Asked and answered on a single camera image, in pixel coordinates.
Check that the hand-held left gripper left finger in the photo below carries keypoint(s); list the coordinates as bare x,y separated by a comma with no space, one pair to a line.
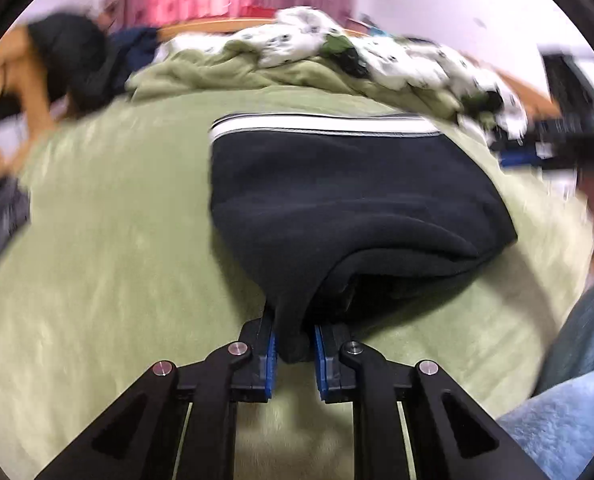
272,365

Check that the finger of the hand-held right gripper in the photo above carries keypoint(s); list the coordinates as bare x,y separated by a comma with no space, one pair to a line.
547,126
517,159

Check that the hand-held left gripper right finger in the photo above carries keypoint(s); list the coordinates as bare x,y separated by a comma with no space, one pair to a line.
320,365

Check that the black pants with white stripe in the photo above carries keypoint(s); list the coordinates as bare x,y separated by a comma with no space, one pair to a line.
327,200

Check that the white floral quilt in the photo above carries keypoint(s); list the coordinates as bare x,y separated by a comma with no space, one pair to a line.
427,65

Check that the green bed sheet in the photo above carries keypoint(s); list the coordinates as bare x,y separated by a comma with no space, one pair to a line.
102,260

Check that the rumpled green blanket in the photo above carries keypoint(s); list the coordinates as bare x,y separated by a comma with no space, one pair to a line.
287,75

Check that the person's light blue clothing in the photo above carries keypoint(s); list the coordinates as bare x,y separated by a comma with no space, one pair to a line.
567,425

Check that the red box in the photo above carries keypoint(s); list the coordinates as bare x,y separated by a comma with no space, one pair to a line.
257,11

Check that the dark grey cloth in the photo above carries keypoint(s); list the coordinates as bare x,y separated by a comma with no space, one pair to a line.
2,225

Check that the navy blue garment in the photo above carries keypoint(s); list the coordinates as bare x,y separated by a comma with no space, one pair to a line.
137,45

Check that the black jacket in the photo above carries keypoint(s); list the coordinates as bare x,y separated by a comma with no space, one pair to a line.
72,50

